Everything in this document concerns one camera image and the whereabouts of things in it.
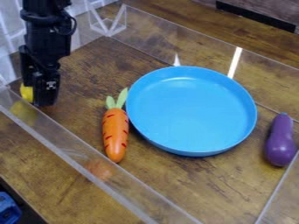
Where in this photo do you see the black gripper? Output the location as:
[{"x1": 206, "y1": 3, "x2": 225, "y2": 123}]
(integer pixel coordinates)
[{"x1": 19, "y1": 0, "x2": 78, "y2": 107}]

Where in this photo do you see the yellow toy lemon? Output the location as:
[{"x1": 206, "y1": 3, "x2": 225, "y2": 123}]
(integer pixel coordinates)
[{"x1": 20, "y1": 85, "x2": 34, "y2": 103}]

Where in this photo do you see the blue round plastic tray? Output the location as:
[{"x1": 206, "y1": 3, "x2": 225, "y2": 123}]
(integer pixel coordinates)
[{"x1": 126, "y1": 66, "x2": 258, "y2": 157}]

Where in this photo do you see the orange toy carrot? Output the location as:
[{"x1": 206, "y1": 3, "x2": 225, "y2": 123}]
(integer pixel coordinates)
[{"x1": 102, "y1": 88, "x2": 129, "y2": 163}]

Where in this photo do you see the blue object at corner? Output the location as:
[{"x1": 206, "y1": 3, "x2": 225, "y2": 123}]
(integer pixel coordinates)
[{"x1": 0, "y1": 192, "x2": 23, "y2": 224}]

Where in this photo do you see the purple toy eggplant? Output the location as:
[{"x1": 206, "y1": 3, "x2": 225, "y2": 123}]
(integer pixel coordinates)
[{"x1": 266, "y1": 113, "x2": 297, "y2": 166}]

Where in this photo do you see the clear acrylic barrier wall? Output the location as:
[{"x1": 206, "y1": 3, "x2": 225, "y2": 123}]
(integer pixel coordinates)
[{"x1": 0, "y1": 0, "x2": 299, "y2": 224}]

